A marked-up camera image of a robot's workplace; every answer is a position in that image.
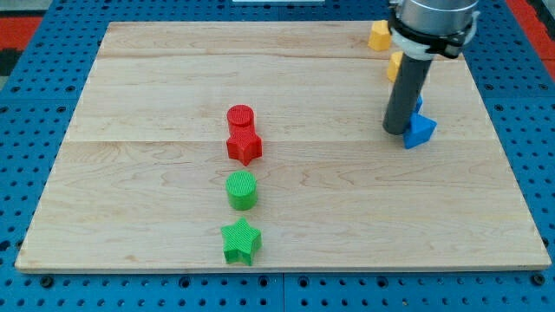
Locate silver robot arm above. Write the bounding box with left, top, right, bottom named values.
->
left=388, top=0, right=480, bottom=61

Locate blue triangle block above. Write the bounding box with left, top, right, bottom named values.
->
left=403, top=113, right=437, bottom=149

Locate red star block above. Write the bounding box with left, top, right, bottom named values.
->
left=226, top=130, right=263, bottom=166

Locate green cylinder block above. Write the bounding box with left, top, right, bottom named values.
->
left=225, top=171, right=258, bottom=211

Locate red cylinder block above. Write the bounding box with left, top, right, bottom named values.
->
left=226, top=104, right=254, bottom=134

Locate wooden board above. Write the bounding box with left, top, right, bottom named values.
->
left=16, top=22, right=551, bottom=274

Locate green star block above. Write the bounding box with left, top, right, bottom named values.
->
left=220, top=218, right=262, bottom=266

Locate blue block behind rod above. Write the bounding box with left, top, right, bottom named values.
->
left=414, top=95, right=423, bottom=114

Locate yellow block behind rod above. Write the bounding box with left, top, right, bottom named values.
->
left=386, top=51, right=403, bottom=83

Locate yellow pentagon block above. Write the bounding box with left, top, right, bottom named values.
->
left=368, top=20, right=391, bottom=51

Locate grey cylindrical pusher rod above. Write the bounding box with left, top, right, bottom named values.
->
left=382, top=55, right=432, bottom=135

